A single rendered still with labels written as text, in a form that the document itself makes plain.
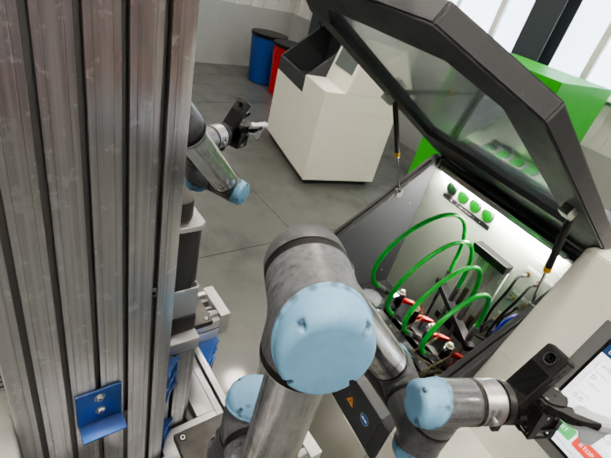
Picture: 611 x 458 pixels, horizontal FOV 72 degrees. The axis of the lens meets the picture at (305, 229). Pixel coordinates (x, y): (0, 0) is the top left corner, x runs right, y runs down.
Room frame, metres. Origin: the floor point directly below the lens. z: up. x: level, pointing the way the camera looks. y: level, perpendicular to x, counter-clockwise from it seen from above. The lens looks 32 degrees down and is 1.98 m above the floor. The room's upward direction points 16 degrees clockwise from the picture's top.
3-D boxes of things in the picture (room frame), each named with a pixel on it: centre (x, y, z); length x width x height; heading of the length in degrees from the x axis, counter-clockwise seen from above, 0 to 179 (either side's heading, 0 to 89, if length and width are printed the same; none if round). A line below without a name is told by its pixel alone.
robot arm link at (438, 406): (0.46, -0.29, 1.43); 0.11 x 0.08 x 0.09; 108
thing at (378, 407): (1.02, -0.19, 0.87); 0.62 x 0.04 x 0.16; 36
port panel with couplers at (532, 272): (1.12, -0.73, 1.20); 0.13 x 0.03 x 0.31; 36
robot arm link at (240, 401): (0.50, 0.00, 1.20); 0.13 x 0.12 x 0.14; 18
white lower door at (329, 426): (1.01, -0.17, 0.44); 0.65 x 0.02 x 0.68; 36
